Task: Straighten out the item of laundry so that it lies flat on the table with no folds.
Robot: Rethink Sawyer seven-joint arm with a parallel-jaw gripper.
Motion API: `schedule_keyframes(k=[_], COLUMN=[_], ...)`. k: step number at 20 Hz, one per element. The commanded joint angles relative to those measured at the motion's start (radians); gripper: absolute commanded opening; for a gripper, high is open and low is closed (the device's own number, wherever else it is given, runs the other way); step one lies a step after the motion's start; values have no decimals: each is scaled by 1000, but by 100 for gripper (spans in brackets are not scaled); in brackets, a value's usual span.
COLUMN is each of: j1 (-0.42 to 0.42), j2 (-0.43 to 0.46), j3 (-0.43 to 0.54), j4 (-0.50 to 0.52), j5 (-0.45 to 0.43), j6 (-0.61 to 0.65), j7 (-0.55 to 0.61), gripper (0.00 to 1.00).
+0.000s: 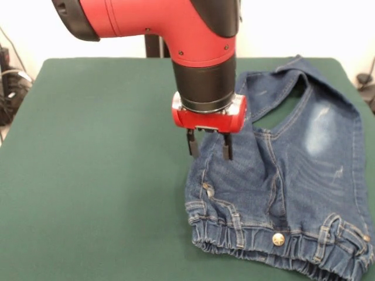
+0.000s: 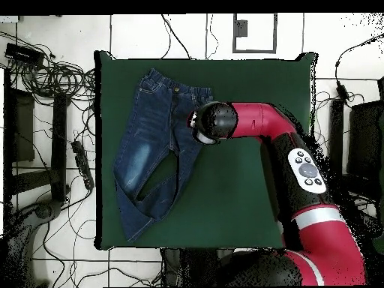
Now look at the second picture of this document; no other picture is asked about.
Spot small grey square plate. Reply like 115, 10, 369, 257
234, 19, 249, 38

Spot black power strip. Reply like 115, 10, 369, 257
70, 139, 96, 191

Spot tangled black cables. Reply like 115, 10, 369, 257
0, 31, 97, 103

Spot black metal stand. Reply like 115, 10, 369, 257
325, 76, 384, 208
2, 67, 71, 208

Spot grey stand base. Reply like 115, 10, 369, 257
4, 199, 65, 287

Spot dark green table cloth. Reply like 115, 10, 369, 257
93, 50, 318, 251

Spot black power adapter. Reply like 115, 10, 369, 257
334, 84, 350, 101

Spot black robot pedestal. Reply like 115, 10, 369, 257
160, 247, 235, 287

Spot grey square floor frame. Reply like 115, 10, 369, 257
232, 13, 278, 54

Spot black rectangular box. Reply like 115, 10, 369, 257
4, 42, 46, 66

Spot blue denim jeans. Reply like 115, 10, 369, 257
112, 67, 215, 244

